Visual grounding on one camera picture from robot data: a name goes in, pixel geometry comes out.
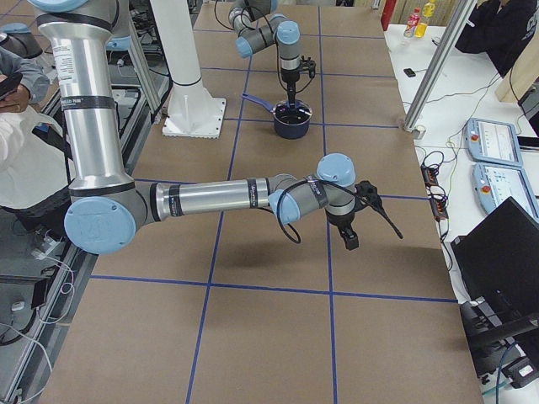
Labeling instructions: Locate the dark blue saucepan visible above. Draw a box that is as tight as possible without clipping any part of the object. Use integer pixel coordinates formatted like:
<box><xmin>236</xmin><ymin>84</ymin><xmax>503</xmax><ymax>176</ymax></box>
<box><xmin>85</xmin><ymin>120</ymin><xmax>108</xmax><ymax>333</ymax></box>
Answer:
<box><xmin>242</xmin><ymin>93</ymin><xmax>312</xmax><ymax>140</ymax></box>

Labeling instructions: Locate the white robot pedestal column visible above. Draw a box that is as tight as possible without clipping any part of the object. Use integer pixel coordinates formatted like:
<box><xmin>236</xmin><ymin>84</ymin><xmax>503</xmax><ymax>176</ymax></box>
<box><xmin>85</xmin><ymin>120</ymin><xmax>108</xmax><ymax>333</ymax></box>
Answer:
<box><xmin>154</xmin><ymin>1</ymin><xmax>227</xmax><ymax>139</ymax></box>

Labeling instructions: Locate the small black square device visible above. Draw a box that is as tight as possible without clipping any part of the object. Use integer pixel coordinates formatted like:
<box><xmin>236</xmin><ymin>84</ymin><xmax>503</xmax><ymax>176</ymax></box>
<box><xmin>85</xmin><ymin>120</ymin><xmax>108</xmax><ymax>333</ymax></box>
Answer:
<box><xmin>403</xmin><ymin>68</ymin><xmax>416</xmax><ymax>77</ymax></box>

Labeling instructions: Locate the yellow drink bottle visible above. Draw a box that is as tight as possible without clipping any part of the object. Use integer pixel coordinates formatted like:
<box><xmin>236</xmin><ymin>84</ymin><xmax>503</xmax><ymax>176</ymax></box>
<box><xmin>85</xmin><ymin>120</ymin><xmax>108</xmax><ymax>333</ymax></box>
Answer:
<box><xmin>414</xmin><ymin>0</ymin><xmax>436</xmax><ymax>38</ymax></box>

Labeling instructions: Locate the black laptop computer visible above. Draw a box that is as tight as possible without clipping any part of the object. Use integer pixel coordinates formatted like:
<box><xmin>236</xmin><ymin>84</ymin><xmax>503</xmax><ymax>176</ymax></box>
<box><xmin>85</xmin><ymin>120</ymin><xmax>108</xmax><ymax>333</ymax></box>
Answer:
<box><xmin>450</xmin><ymin>195</ymin><xmax>539</xmax><ymax>321</ymax></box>

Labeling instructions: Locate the red plastic bottle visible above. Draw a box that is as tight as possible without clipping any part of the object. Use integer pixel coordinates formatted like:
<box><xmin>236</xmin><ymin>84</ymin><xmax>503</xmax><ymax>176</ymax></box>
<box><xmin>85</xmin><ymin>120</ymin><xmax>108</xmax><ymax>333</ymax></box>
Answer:
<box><xmin>403</xmin><ymin>8</ymin><xmax>420</xmax><ymax>38</ymax></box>

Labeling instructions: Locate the blue teach pendant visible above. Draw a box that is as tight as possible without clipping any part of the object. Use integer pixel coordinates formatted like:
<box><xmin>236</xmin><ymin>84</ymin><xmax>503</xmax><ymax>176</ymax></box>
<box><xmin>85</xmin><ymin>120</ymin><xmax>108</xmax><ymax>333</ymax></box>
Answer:
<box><xmin>462</xmin><ymin>118</ymin><xmax>523</xmax><ymax>167</ymax></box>
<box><xmin>472</xmin><ymin>162</ymin><xmax>538</xmax><ymax>220</ymax></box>

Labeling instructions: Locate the person in black white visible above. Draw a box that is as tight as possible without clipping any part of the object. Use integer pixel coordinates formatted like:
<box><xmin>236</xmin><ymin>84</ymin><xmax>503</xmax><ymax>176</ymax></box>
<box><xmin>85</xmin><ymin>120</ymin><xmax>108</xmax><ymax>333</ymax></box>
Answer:
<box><xmin>1</xmin><ymin>48</ymin><xmax>71</xmax><ymax>237</ymax></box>

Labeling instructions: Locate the upper blue teach pendant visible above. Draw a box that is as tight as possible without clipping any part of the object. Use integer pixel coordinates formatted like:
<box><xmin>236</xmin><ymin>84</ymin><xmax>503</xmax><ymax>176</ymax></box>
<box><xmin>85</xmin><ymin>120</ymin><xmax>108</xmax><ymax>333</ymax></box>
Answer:
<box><xmin>462</xmin><ymin>118</ymin><xmax>523</xmax><ymax>167</ymax></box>

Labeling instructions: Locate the glass pot lid blue knob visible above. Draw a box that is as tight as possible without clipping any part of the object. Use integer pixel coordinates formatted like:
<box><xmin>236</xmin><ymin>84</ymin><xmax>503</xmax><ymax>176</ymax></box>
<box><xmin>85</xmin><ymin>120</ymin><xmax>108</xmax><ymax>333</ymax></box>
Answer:
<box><xmin>274</xmin><ymin>99</ymin><xmax>312</xmax><ymax>122</ymax></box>

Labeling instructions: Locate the lower blue teach pendant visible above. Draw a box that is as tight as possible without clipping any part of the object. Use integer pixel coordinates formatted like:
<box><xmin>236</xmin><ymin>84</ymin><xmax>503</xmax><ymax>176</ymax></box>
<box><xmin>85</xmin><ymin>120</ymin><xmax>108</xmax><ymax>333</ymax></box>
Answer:
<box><xmin>472</xmin><ymin>162</ymin><xmax>538</xmax><ymax>220</ymax></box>

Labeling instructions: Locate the aluminium frame post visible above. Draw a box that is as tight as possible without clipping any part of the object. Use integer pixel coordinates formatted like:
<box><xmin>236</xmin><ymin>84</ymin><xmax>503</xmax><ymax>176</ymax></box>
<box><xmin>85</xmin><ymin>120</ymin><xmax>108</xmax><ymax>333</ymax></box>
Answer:
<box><xmin>402</xmin><ymin>0</ymin><xmax>477</xmax><ymax>140</ymax></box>

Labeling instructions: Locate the black orange power strip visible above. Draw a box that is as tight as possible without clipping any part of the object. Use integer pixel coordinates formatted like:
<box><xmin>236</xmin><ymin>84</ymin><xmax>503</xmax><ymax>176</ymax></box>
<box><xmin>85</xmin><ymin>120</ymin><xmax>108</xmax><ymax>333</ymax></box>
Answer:
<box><xmin>420</xmin><ymin>164</ymin><xmax>449</xmax><ymax>222</ymax></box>

